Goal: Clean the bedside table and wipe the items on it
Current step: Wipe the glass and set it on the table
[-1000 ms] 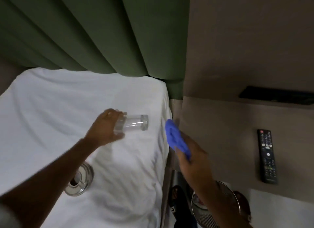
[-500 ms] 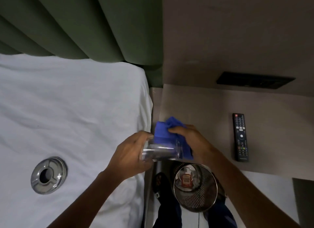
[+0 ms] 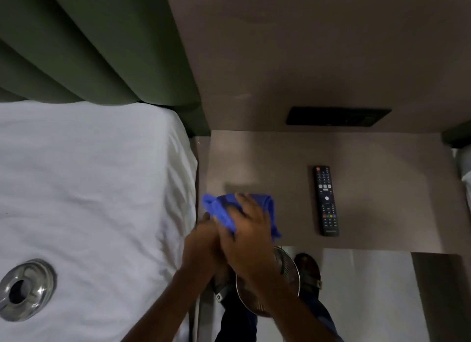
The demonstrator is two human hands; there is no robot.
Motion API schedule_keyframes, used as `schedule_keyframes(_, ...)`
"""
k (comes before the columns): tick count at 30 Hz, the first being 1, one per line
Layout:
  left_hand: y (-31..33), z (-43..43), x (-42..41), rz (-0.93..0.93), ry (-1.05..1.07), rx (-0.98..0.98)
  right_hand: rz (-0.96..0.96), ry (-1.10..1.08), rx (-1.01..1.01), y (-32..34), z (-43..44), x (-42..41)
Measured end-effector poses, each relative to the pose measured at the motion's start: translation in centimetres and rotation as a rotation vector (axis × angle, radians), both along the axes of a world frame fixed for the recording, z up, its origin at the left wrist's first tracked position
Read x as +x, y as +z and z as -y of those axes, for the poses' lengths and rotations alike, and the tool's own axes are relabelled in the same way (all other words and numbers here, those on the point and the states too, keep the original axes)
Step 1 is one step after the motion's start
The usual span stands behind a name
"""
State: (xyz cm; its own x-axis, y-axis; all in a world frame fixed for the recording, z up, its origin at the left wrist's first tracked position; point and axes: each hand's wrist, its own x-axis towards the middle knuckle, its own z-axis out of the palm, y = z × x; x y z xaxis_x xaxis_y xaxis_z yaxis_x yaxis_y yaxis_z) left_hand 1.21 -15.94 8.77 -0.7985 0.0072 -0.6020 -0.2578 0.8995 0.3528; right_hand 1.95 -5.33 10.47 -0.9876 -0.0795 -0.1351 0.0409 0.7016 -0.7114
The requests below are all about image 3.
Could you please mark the brown wooden table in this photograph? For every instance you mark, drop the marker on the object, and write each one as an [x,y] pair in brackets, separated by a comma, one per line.
[386,176]

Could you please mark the round metal ashtray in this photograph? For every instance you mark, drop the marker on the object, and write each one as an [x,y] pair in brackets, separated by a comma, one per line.
[33,279]

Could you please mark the green padded headboard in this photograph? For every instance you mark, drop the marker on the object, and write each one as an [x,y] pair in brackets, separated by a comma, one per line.
[458,133]
[92,39]

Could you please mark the person's right forearm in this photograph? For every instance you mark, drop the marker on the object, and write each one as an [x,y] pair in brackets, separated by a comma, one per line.
[294,312]

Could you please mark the person's left hand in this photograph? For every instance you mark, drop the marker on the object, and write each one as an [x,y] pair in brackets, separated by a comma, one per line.
[202,246]

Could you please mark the white bed with wrinkled sheet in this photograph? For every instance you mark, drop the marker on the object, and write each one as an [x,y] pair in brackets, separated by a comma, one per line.
[92,187]

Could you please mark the perforated metal waste bin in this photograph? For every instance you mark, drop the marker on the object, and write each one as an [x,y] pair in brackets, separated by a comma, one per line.
[289,271]

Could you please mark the person's trouser leg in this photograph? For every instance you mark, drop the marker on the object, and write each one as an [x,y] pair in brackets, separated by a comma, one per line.
[327,317]
[235,325]

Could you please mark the black wall panel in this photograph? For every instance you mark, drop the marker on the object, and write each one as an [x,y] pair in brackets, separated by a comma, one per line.
[338,116]

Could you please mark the person's right trouser leg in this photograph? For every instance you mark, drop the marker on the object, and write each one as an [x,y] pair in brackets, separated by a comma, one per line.
[327,317]

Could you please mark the black remote control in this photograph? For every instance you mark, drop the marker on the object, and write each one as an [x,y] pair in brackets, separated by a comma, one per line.
[326,202]

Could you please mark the person's left forearm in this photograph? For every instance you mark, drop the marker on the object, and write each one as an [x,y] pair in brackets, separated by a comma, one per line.
[169,308]

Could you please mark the person's left black sandal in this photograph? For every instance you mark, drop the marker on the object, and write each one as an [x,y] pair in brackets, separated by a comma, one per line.
[222,288]

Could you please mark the white bed with smooth sheet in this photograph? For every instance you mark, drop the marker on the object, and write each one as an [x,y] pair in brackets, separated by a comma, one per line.
[464,176]

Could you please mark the person's right hand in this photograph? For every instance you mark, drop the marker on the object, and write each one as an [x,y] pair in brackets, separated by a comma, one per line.
[250,242]

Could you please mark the person's left trouser leg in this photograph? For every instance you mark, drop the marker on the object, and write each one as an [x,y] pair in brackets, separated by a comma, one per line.
[235,325]

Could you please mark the blue cleaning cloth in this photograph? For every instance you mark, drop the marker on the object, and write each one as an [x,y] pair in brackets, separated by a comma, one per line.
[220,210]

